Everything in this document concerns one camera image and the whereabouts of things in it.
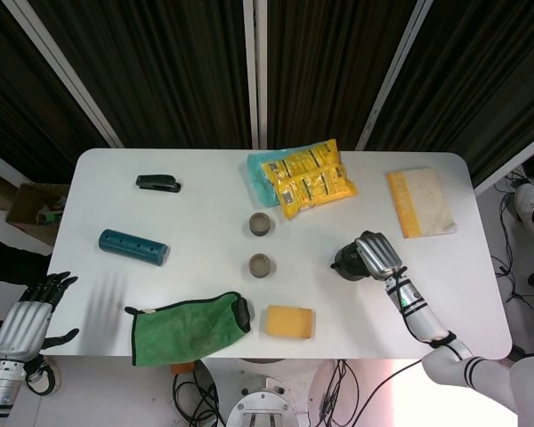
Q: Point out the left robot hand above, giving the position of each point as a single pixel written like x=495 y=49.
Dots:
x=24 y=322

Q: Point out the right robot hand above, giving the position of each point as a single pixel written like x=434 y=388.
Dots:
x=380 y=255

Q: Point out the black teapot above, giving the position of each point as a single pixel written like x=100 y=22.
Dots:
x=349 y=262

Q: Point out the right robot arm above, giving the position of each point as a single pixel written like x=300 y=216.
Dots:
x=416 y=311

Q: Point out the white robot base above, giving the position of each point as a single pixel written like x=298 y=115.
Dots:
x=262 y=400

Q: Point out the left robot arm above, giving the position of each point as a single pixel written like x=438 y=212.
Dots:
x=2 y=387

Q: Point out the dark ceramic cup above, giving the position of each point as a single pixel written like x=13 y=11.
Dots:
x=262 y=266
x=261 y=224

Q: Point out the black and white sneaker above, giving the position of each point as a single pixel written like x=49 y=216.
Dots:
x=44 y=376

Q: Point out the black trouser leg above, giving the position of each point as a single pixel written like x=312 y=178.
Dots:
x=9 y=258

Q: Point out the yellow and white book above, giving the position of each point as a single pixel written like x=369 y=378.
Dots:
x=423 y=202

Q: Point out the yellow snack bag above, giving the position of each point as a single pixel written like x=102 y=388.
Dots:
x=311 y=182

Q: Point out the yellow sponge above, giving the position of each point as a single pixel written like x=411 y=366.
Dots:
x=290 y=321

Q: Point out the cardboard box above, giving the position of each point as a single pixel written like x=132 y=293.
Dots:
x=31 y=209

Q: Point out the teal plastic tube with holes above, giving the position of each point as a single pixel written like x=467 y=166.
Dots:
x=133 y=247

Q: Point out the teal plastic bag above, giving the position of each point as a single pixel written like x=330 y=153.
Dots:
x=256 y=178

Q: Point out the white and black device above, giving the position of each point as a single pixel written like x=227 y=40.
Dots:
x=527 y=204

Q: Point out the green cloth with black trim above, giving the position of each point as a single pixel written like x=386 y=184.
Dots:
x=182 y=331

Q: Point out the orange object under table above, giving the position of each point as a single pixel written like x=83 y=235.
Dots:
x=182 y=368

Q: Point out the black stapler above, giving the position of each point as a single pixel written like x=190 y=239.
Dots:
x=158 y=183

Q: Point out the dark pleated curtain panel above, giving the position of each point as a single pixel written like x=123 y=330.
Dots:
x=26 y=98
x=160 y=66
x=329 y=66
x=494 y=66

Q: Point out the white partition post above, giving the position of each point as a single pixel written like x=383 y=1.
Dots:
x=512 y=164
x=254 y=75
x=0 y=163
x=71 y=75
x=394 y=75

